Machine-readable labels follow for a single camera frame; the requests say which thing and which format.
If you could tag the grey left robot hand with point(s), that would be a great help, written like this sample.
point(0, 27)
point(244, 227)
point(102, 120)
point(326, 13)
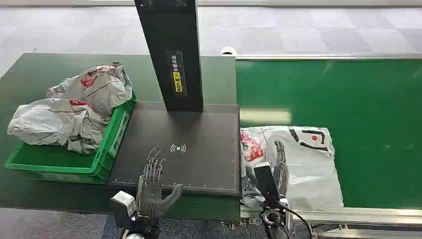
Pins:
point(150, 198)

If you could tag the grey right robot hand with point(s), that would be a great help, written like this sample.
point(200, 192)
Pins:
point(267, 184)

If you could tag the white parcel bag black print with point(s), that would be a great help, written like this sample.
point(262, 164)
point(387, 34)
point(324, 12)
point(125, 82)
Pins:
point(310, 171)

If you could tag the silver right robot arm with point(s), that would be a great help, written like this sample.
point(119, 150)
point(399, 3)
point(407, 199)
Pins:
point(275, 222)

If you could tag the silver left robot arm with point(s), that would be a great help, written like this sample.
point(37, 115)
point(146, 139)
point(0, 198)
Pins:
point(133, 235)

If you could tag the dark scanner platform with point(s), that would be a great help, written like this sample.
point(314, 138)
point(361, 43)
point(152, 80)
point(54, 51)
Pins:
point(197, 165)

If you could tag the green plastic crate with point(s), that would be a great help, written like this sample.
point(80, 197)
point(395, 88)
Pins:
point(108, 145)

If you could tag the green conveyor belt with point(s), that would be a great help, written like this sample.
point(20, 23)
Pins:
point(362, 125)

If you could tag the yellow black warning label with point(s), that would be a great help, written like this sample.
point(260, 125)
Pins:
point(177, 81)

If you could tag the large crumpled white parcel bag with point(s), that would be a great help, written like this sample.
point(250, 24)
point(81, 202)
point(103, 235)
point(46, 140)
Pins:
point(54, 123)

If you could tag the white parcel bag red print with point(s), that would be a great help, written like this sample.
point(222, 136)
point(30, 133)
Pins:
point(104, 85)

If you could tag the white roller end cap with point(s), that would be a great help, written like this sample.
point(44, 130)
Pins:
point(228, 50)

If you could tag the black scanner column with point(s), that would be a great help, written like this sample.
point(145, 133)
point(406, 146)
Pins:
point(171, 56)

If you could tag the dark green table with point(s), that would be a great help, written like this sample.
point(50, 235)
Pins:
point(39, 79)

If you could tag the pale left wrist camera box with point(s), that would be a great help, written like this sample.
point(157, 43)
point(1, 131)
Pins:
point(123, 206)

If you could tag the metal conveyor frame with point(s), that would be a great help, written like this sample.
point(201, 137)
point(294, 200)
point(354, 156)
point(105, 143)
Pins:
point(356, 219)

